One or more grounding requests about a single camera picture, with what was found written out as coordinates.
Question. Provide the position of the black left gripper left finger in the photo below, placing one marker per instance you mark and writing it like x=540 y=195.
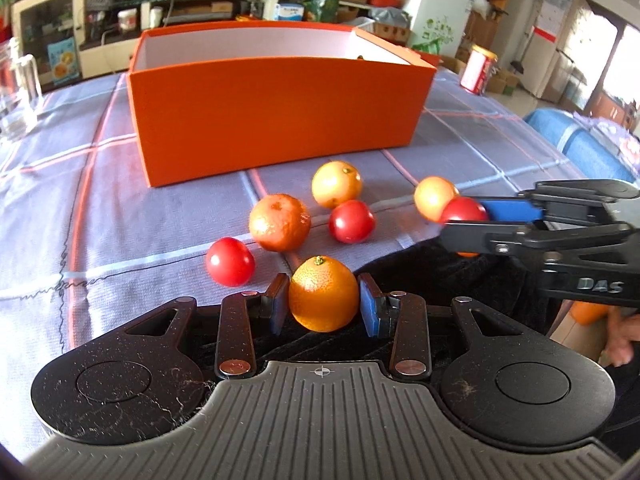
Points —
x=235 y=354

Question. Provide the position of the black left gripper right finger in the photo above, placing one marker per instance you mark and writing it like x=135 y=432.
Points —
x=402 y=317

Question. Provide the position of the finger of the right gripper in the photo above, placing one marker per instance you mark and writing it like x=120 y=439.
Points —
x=500 y=242
x=589 y=202

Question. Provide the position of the red tomato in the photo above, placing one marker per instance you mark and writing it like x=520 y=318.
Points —
x=462 y=208
x=351 y=222
x=229 y=262

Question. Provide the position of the person's right hand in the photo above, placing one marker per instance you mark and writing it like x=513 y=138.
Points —
x=623 y=331

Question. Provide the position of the blue cushion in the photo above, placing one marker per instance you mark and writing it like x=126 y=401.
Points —
x=598 y=147

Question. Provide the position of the yellow orange right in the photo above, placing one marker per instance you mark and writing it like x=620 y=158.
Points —
x=432 y=195

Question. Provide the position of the large mottled orange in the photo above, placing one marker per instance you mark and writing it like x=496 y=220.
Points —
x=279 y=223

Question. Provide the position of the red drink can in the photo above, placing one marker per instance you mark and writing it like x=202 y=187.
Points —
x=478 y=70

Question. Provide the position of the yellow orange near box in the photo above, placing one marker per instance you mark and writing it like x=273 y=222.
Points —
x=335 y=183

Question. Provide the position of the plaid blue tablecloth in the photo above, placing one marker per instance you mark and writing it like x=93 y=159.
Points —
x=87 y=245

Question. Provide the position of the white mini fridge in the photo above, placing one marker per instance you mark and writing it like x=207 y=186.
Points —
x=437 y=26

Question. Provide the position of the orange cardboard box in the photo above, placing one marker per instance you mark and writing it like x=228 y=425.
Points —
x=213 y=98

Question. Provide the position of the white tv cabinet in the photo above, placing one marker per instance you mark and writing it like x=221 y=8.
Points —
x=113 y=55

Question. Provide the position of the clear glass jar mug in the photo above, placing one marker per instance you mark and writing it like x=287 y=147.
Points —
x=20 y=91

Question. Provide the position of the white glass door cabinet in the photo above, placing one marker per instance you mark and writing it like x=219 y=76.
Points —
x=52 y=32

